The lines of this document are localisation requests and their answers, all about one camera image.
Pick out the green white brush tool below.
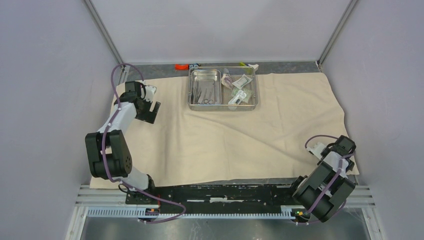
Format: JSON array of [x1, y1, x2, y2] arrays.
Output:
[[239, 62, 259, 72]]

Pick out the small black blue toy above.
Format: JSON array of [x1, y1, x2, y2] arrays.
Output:
[[188, 63, 201, 69]]

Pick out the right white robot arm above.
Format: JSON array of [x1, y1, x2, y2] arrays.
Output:
[[288, 134, 357, 223]]

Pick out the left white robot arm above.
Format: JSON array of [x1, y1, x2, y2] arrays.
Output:
[[84, 80, 161, 204]]

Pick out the left aluminium corner post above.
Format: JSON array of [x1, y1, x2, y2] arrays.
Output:
[[82, 0, 124, 64]]

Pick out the aluminium corner post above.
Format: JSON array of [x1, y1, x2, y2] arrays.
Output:
[[82, 0, 124, 64], [316, 0, 360, 71]]

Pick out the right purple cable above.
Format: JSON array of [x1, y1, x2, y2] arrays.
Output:
[[296, 134, 356, 226]]

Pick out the wire mesh steel basket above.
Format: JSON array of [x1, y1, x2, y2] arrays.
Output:
[[186, 66, 259, 112]]

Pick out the white slotted cable duct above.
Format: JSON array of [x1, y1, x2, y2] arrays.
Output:
[[86, 205, 306, 220]]

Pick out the white sealed pouch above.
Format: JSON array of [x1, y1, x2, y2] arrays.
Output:
[[232, 74, 253, 90]]

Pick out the steel surgical forceps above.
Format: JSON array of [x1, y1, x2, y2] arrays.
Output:
[[191, 82, 202, 105]]

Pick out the steel surgical scissors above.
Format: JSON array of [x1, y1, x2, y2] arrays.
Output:
[[202, 85, 215, 105]]

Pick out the beige cloth wrap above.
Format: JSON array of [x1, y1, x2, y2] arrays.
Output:
[[89, 72, 360, 190]]

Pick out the clear plastic bag item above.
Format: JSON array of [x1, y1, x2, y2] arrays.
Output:
[[228, 89, 247, 106]]

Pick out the right aluminium corner post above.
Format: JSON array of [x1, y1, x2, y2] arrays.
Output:
[[316, 0, 360, 71]]

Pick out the green printed gauze packet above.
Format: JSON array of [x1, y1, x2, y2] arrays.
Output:
[[231, 88, 252, 104]]

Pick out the dark packet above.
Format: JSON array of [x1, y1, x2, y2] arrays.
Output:
[[221, 73, 234, 90]]

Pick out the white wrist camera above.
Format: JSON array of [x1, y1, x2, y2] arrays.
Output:
[[306, 142, 327, 160], [143, 85, 157, 103]]

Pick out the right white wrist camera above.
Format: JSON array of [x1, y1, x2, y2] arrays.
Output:
[[306, 142, 327, 160]]

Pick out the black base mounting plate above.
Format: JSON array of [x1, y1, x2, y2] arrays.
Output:
[[125, 184, 303, 214]]

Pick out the stainless steel inner tray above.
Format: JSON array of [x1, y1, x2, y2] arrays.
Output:
[[187, 68, 222, 106]]

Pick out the orange red tape roll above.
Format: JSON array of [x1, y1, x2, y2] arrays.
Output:
[[174, 64, 190, 71]]

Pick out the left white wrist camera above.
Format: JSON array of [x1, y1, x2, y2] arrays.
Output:
[[143, 85, 157, 103]]

